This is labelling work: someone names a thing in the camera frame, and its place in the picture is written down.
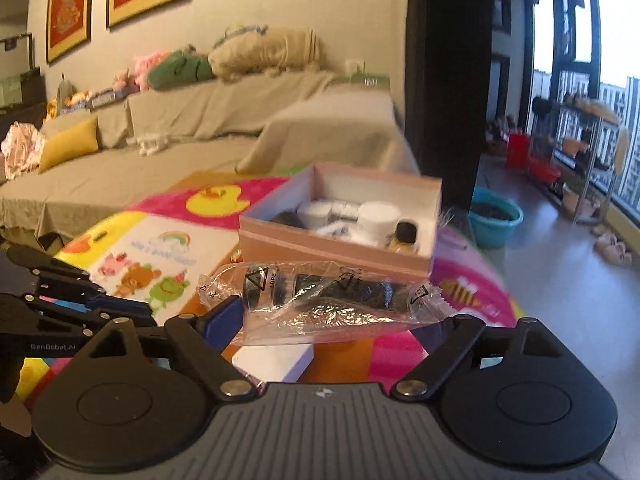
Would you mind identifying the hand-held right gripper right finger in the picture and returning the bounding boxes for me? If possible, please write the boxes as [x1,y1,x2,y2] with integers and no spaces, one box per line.
[391,314,576,402]

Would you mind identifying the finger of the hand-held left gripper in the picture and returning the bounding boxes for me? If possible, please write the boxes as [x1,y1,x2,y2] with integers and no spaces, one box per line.
[0,292,158,336]
[5,247,151,313]

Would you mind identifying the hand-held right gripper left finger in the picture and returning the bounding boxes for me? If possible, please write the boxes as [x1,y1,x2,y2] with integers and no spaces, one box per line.
[72,296,257,401]

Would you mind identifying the clear bag with black item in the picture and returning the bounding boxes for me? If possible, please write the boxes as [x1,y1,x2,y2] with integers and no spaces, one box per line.
[197,260,453,348]

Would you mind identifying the yellow bottle with black cap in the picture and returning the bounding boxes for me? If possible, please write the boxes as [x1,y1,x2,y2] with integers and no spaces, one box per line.
[387,220,421,256]

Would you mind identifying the pink cardboard box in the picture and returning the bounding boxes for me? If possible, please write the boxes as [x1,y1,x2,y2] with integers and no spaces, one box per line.
[238,161,443,278]

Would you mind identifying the white round container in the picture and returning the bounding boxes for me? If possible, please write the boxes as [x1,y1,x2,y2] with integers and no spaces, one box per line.
[297,201,333,229]

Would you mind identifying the white cream jar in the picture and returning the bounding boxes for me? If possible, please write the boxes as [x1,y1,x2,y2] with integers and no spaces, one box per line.
[357,201,398,248]

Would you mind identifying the white rectangular case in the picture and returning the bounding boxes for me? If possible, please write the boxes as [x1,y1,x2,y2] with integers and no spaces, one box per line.
[231,342,316,382]

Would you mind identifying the colourful cartoon play mat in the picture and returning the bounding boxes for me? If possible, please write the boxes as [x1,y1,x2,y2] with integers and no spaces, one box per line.
[15,170,521,406]

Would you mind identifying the teal basin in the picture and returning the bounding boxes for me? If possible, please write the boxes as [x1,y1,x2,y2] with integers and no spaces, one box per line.
[470,187,524,249]

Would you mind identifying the pink crumpled cloth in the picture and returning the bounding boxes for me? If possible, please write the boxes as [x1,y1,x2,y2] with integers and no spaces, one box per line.
[0,122,47,181]

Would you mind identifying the yellow cushion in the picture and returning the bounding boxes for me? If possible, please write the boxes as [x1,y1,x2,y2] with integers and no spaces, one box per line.
[39,116,100,173]

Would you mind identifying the small white plush toy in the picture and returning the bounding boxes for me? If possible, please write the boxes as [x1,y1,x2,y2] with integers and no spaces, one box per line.
[137,135,168,156]

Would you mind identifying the pair of beige slippers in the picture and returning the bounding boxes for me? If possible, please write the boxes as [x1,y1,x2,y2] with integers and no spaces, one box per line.
[595,232,633,263]

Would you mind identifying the beige planter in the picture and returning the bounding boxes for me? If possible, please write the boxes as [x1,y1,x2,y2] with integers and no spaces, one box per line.
[562,180,601,216]

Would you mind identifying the red basin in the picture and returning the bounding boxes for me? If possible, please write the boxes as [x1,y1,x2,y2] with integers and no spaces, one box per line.
[530,157,562,183]

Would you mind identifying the red bucket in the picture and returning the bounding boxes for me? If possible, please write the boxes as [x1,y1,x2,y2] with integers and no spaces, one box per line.
[506,132,531,170]

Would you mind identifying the sofa with beige cover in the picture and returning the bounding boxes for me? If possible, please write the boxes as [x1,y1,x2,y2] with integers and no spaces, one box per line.
[0,70,421,256]

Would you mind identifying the dark cabinet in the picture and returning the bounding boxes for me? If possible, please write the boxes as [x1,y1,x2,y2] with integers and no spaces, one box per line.
[0,35,46,111]

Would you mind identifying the brown plush toy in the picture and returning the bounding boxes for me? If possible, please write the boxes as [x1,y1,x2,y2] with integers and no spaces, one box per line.
[487,115,521,153]

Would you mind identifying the metal shelf rack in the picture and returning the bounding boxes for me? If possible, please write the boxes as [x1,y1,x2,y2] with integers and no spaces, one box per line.
[530,95,628,226]

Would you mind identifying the green pillow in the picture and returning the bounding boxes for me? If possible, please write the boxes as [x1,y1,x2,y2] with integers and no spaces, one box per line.
[146,52,217,92]

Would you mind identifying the yellow towel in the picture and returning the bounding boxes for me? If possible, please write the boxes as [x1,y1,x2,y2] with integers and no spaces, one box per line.
[615,127,630,171]

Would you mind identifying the dark curtain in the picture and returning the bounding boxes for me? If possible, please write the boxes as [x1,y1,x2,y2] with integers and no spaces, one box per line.
[405,0,493,211]

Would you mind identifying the beige bundled blanket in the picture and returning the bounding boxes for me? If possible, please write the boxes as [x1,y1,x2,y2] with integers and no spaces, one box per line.
[207,27,323,81]

